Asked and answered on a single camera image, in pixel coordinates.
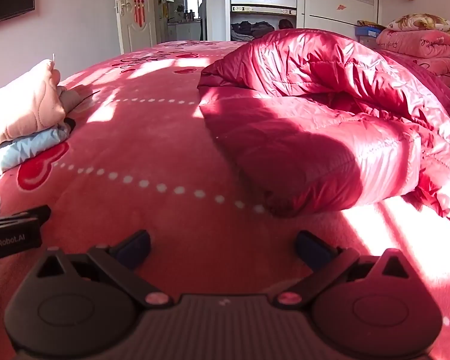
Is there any red puffer down jacket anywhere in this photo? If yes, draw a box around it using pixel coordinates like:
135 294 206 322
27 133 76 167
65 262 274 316
197 29 450 219

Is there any white bedroom door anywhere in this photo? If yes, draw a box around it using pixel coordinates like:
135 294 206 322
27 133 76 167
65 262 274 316
115 0 157 54

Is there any dark clothes pile lower shelf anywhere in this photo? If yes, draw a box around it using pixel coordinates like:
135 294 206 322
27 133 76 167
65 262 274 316
231 19 295 41

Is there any light blue folded garment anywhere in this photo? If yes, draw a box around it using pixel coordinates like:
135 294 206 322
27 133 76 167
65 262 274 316
0 118 76 176

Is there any pink quilted folded garment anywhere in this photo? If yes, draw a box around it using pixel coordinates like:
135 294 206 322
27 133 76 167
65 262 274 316
0 59 65 144

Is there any pink heart-pattern bed blanket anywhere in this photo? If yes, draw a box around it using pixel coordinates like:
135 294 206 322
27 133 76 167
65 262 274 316
0 41 450 359

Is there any grey shoe boxes stack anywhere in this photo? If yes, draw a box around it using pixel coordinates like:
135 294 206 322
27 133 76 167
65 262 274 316
358 36 379 50

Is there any folded pink quilt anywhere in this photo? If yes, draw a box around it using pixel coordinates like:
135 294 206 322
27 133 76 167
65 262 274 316
376 29 450 87

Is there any blue shoe box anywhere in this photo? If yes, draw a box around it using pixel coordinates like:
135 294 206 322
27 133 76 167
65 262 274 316
355 25 384 38

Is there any floral pillow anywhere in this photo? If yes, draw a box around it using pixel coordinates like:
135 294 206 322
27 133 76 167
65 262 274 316
387 13 450 32

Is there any white wardrobe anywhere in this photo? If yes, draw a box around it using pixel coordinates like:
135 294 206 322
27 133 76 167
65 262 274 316
225 0 379 39

